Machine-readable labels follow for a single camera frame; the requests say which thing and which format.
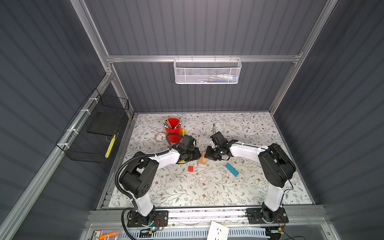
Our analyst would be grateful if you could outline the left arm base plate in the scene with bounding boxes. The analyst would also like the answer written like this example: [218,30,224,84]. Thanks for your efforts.
[127,210,169,228]

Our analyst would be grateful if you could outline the tape roll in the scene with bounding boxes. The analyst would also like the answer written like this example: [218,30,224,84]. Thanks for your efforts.
[155,132,167,143]

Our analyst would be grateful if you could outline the teal block plank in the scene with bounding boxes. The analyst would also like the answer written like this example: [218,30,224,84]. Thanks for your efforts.
[225,163,240,177]

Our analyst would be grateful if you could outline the wood block plank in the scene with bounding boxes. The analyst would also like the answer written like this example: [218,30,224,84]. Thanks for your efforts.
[198,152,202,165]
[201,152,207,165]

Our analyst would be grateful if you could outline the black corrugated cable hose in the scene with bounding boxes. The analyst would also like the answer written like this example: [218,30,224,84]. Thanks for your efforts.
[114,132,184,240]

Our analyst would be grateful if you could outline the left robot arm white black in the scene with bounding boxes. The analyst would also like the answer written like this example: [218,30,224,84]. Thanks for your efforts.
[114,134,201,217]

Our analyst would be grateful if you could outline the black wire basket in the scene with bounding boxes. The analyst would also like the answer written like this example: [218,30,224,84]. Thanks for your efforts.
[57,90,130,164]

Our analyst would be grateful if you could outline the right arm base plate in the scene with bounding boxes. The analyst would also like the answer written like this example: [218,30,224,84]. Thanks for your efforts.
[246,208,289,225]

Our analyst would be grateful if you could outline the pencils in cup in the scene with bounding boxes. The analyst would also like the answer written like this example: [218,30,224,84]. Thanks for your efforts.
[163,118,181,129]

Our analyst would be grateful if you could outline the white wire basket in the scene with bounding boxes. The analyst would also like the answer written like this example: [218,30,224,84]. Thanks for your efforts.
[173,58,242,85]

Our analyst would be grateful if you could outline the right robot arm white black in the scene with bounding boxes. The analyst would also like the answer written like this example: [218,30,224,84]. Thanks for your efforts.
[205,132,296,223]

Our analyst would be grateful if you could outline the red pencil cup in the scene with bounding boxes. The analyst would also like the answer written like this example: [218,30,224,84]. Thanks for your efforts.
[165,125,182,144]

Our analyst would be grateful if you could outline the yellow marker in basket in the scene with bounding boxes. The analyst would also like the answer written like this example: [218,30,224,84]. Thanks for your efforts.
[105,135,117,159]

